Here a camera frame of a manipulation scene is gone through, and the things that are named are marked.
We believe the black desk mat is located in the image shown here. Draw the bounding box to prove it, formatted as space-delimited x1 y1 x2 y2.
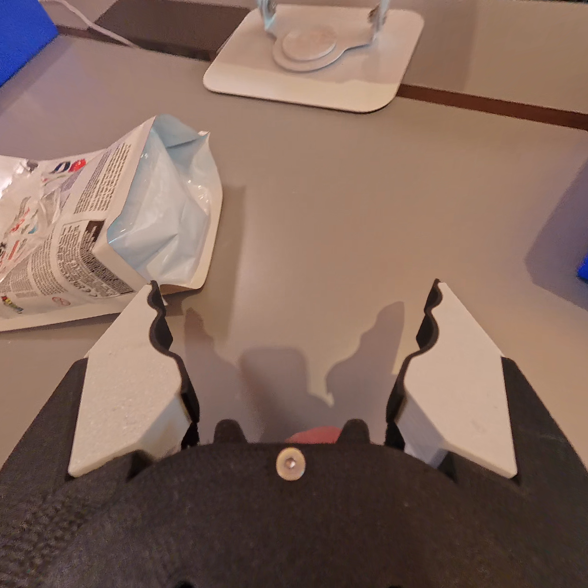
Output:
94 0 252 63

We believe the white cable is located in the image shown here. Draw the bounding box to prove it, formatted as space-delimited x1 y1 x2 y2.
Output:
43 0 135 49

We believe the printed plastic toy bag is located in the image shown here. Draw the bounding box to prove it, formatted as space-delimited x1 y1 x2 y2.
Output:
0 115 224 332

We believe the white document stand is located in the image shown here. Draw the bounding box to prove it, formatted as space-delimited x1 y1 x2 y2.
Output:
203 0 424 113

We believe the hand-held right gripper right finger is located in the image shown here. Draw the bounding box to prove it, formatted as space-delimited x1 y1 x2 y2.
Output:
385 278 520 482

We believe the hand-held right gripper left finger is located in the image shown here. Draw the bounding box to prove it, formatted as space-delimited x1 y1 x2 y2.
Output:
68 280 201 478

